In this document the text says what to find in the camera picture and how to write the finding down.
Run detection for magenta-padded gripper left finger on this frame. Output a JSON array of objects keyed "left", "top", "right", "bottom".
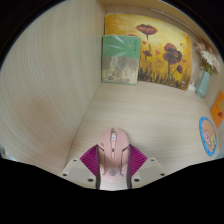
[{"left": 60, "top": 143, "right": 101, "bottom": 190}]

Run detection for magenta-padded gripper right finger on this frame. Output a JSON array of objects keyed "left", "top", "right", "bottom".
[{"left": 127, "top": 143, "right": 167, "bottom": 190}]

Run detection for pink computer mouse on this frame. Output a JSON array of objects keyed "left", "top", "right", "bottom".
[{"left": 96, "top": 128, "right": 131, "bottom": 191}]

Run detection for round blue-rimmed cartoon mouse pad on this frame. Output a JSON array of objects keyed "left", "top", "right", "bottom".
[{"left": 198, "top": 116, "right": 218, "bottom": 157}]

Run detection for orange book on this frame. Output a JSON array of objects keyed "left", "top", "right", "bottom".
[{"left": 210, "top": 90, "right": 224, "bottom": 129}]

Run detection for white power strip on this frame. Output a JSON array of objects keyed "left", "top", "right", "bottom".
[{"left": 188, "top": 79, "right": 198, "bottom": 92}]

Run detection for pale teal faceted vase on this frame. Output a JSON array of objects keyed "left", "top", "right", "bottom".
[{"left": 194, "top": 70, "right": 211, "bottom": 99}]

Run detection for green and beige book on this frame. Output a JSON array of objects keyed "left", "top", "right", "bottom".
[{"left": 101, "top": 34, "right": 142, "bottom": 86}]

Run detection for yellow poppy flower painting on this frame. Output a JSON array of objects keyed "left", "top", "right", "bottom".
[{"left": 104, "top": 13, "right": 194, "bottom": 91}]

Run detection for pink and white flower bouquet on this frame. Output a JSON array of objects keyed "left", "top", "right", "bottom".
[{"left": 194, "top": 40, "right": 221, "bottom": 75}]

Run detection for light wooden shelf unit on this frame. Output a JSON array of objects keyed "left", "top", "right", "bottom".
[{"left": 99, "top": 0, "right": 168, "bottom": 6}]

